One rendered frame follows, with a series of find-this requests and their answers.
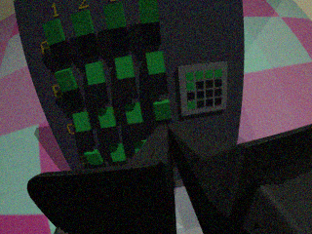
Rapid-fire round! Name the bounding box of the dark grey switch panel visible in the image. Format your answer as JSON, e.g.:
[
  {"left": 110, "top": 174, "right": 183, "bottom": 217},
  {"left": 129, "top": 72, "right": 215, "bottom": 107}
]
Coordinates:
[{"left": 15, "top": 0, "right": 245, "bottom": 171}]

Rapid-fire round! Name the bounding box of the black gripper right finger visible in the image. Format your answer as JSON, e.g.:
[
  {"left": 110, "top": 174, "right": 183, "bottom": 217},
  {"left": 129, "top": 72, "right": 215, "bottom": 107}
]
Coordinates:
[{"left": 165, "top": 121, "right": 312, "bottom": 234}]

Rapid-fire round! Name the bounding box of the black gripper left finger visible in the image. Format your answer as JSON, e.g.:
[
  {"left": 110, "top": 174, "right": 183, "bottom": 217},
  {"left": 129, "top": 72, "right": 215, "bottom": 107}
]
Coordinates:
[{"left": 27, "top": 122, "right": 176, "bottom": 234}]

